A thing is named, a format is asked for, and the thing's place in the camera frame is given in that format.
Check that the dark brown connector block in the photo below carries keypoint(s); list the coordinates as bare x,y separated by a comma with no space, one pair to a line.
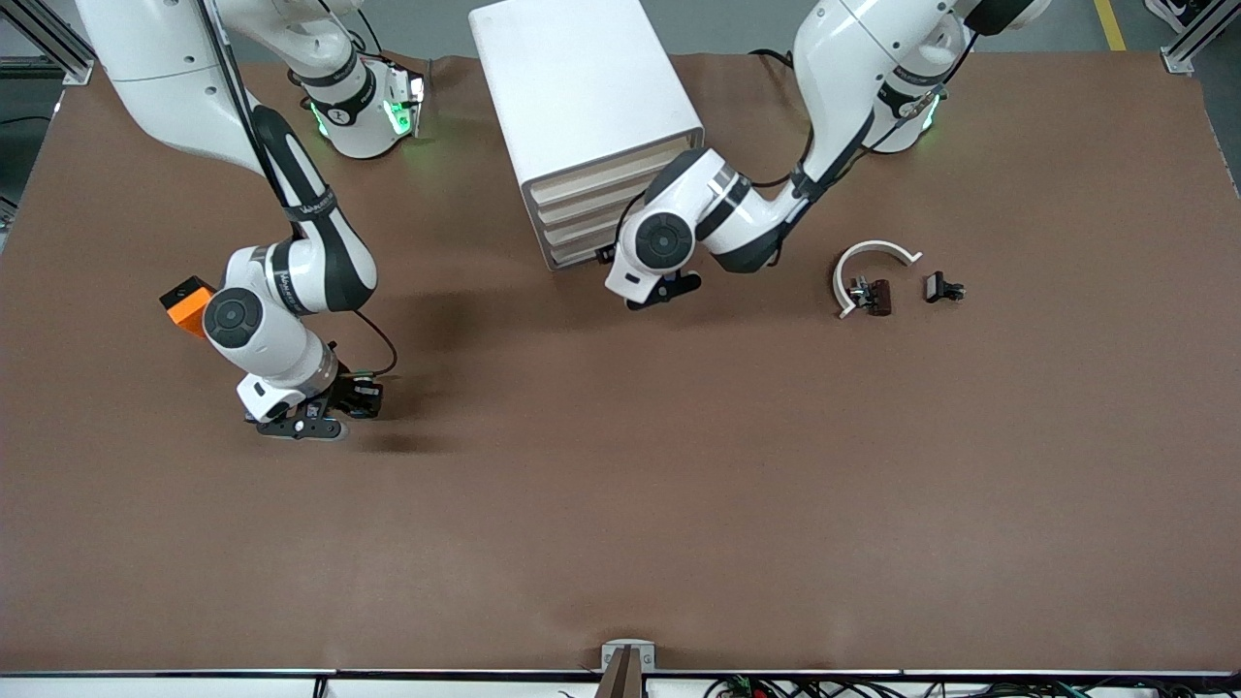
878,297

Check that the orange button enclosure box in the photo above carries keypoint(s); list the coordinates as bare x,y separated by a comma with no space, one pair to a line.
184,310

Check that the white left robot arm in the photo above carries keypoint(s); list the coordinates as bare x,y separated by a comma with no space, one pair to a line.
843,58

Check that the aluminium frame profile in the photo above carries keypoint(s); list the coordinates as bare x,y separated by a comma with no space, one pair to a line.
76,70
1178,60

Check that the small black clip part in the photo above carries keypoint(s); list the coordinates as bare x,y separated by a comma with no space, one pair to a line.
937,287

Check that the white table edge rail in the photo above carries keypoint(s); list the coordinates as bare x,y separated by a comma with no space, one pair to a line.
194,689

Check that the grey metal bracket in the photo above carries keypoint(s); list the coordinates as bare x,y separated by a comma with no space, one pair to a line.
648,657

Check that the brown table cover mat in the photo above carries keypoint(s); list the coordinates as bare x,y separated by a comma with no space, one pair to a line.
620,485

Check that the white sneaker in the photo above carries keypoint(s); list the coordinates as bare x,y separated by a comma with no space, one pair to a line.
1175,12

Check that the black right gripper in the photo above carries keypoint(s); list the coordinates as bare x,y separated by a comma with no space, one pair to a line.
351,396

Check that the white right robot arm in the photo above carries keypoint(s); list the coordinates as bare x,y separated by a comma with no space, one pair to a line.
175,87

